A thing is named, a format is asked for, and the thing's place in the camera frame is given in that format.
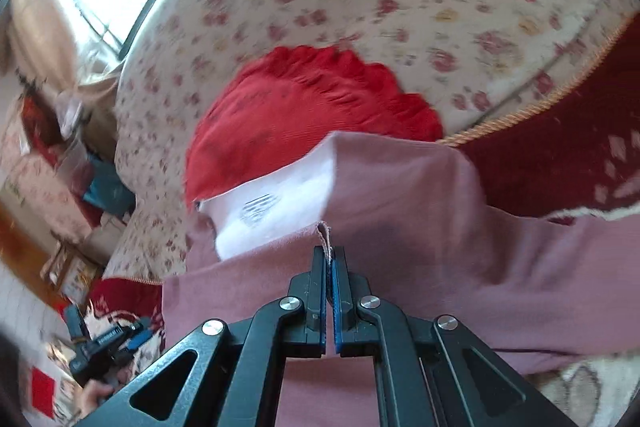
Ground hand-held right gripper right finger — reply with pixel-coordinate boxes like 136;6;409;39
330;246;576;427

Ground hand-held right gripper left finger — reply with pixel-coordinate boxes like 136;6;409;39
75;246;328;427

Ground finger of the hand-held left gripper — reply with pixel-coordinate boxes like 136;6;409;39
125;327;152;352

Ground mauve pink garment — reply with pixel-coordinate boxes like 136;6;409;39
162;132;640;427

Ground person's left hand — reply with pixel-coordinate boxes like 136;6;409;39
75;381;116;419

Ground red paper sheet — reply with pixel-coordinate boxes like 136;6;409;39
30;368;57;419

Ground blue bag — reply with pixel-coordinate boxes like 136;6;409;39
82;157;137;219

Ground red ruffled garment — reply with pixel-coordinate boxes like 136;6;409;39
185;46;443;208

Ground red and white plush blanket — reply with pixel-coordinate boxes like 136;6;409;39
85;14;640;427

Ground beige curtain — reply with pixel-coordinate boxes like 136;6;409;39
7;0;123;88

